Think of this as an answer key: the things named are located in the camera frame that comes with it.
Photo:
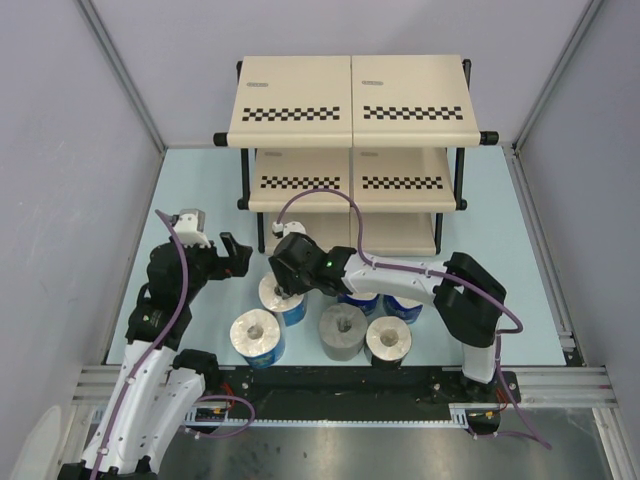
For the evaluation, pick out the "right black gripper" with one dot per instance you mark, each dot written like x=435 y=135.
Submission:
x=288 y=285

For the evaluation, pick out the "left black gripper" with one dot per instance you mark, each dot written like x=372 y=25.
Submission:
x=239 y=254

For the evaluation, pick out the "blue-wrapped roll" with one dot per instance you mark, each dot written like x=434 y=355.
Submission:
x=288 y=311
x=258 y=337
x=405 y=309

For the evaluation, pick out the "blue Tempo paper roll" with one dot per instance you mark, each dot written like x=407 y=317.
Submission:
x=366 y=302

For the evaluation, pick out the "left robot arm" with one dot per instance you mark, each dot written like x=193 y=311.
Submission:
x=159 y=381

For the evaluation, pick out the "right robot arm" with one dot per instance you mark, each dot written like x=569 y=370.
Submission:
x=468 y=299

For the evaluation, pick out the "beige three-tier shelf rack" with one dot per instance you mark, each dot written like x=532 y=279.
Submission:
x=360 y=149

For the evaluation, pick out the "grey paper roll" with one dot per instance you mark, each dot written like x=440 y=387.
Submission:
x=342 y=330

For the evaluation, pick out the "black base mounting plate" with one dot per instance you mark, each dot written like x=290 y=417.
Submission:
x=362 y=393

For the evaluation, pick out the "white roll, black wrapper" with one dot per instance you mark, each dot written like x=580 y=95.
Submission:
x=387 y=343

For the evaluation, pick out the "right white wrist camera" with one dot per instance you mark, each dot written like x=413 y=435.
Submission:
x=282 y=229

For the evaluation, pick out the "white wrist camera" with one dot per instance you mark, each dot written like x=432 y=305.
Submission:
x=282 y=229
x=188 y=228

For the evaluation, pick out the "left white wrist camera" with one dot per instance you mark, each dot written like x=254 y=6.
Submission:
x=188 y=228

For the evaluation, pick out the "aluminium frame rail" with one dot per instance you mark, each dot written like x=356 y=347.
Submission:
x=579 y=387

